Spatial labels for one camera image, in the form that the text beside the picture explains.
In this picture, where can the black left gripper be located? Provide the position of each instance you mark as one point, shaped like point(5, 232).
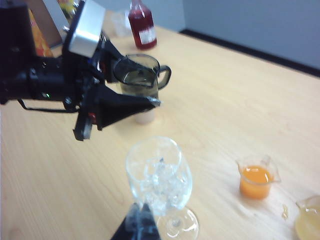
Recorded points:
point(55, 80)

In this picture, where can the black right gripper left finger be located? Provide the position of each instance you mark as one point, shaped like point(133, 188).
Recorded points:
point(128, 225)

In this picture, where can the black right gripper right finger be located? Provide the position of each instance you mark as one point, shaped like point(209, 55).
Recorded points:
point(149, 226)

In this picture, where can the grey translucent measuring cup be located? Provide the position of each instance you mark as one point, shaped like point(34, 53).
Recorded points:
point(150, 75)

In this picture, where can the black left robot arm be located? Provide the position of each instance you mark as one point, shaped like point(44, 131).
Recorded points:
point(15, 37)

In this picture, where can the clear measuring cup orange juice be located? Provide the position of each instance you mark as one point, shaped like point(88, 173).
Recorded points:
point(255, 182)

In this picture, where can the clear measuring cup yellow juice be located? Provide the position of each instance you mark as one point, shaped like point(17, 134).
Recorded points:
point(310, 220)

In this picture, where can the clear wine glass with ice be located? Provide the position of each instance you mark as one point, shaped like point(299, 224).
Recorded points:
point(160, 185)

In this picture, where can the small clear glass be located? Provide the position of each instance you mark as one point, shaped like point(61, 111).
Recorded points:
point(120, 23)

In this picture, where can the red syrup bottle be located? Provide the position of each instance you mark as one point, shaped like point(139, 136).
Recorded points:
point(142, 27)

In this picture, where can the brown cardboard panel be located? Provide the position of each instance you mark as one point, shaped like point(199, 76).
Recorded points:
point(51, 27)

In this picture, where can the orange printed carton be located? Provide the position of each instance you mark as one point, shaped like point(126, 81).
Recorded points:
point(41, 37)

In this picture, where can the yellow red printed package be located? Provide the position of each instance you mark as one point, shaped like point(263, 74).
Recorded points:
point(67, 6)

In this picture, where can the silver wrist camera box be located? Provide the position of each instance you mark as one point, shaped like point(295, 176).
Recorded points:
point(86, 32)

